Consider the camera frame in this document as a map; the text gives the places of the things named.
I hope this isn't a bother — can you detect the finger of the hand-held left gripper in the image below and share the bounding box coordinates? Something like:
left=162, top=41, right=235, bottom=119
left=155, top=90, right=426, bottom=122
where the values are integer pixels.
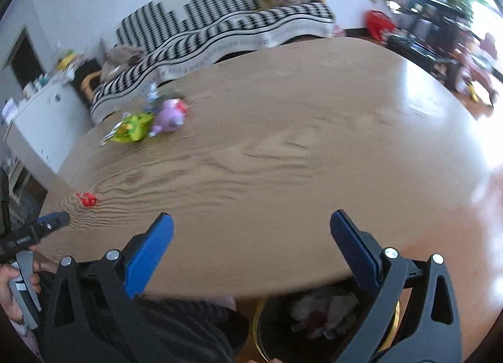
left=33, top=212, right=71, bottom=236

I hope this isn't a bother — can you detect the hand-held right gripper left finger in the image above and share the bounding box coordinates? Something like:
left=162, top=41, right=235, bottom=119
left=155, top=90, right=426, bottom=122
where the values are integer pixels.
left=42, top=212, right=175, bottom=363

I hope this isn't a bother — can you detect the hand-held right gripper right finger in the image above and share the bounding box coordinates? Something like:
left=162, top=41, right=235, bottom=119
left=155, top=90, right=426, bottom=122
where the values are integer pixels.
left=330, top=210, right=463, bottom=363

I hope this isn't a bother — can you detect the small red wrapper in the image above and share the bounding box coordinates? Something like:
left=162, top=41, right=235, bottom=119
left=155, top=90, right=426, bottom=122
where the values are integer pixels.
left=76, top=191, right=98, bottom=208

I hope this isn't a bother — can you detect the white plastic bag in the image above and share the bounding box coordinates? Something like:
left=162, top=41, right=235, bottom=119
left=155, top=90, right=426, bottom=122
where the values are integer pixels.
left=324, top=294, right=360, bottom=330

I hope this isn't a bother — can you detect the red snack packet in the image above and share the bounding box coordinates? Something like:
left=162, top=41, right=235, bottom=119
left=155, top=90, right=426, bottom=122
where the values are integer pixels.
left=302, top=314, right=327, bottom=338

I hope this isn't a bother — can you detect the black bin with gold rim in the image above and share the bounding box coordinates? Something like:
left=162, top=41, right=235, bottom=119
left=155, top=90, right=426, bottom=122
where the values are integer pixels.
left=251, top=280, right=401, bottom=363

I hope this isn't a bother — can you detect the yellow-green plastic bag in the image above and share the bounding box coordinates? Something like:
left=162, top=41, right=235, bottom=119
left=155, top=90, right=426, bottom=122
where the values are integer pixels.
left=103, top=112, right=155, bottom=144

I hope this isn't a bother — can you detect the bluish plastic bag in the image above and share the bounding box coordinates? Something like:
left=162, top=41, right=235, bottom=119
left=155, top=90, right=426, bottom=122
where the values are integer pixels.
left=149, top=99, right=188, bottom=138

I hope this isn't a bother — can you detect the person's left hand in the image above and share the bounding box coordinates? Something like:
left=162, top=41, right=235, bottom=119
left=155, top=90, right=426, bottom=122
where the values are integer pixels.
left=0, top=261, right=43, bottom=324

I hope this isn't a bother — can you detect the person's dark clothing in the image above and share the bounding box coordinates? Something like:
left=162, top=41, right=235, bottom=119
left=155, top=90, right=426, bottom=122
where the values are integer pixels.
left=134, top=296, right=252, bottom=363

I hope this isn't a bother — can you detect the white cabinet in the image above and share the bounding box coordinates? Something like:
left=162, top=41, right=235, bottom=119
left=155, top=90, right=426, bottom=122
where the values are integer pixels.
left=2, top=80, right=95, bottom=175

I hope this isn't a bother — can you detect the black side stand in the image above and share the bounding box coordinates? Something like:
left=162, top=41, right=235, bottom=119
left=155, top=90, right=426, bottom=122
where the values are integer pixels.
left=73, top=58, right=103, bottom=102

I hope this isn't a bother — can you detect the beige clothes pile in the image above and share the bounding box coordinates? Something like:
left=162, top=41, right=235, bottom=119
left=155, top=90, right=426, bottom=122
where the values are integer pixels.
left=100, top=45, right=144, bottom=81

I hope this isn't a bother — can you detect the red bag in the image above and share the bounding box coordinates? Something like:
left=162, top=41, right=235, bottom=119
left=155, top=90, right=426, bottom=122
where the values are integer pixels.
left=365, top=9, right=394, bottom=39

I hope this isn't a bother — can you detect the striped black white sofa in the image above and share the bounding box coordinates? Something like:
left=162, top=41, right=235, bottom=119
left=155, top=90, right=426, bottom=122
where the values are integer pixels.
left=90, top=0, right=336, bottom=122

